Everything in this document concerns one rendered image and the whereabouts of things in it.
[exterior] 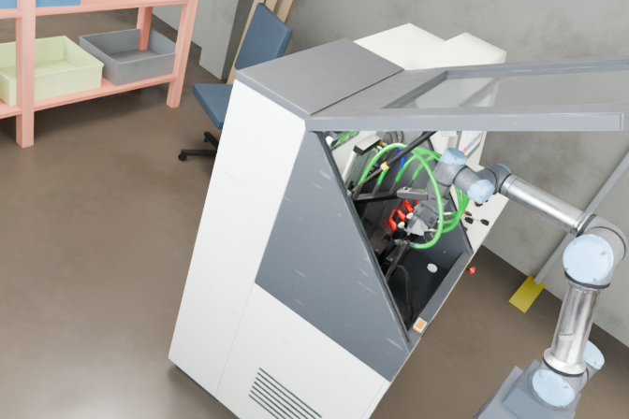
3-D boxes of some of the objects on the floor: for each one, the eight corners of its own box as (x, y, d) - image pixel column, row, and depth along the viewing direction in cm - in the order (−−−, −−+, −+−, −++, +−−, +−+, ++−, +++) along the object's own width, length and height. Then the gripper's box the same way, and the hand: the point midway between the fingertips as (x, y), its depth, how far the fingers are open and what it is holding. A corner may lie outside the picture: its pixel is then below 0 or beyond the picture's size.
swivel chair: (226, 132, 424) (259, -1, 366) (282, 173, 401) (326, 38, 343) (162, 151, 379) (188, 4, 320) (220, 199, 356) (258, 50, 298)
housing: (211, 406, 240) (310, 113, 158) (165, 367, 248) (235, 69, 166) (358, 259, 349) (460, 41, 267) (321, 235, 358) (411, 17, 275)
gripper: (445, 203, 177) (418, 250, 189) (454, 193, 184) (428, 238, 196) (422, 189, 179) (398, 237, 191) (431, 180, 187) (407, 225, 198)
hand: (407, 231), depth 194 cm, fingers closed
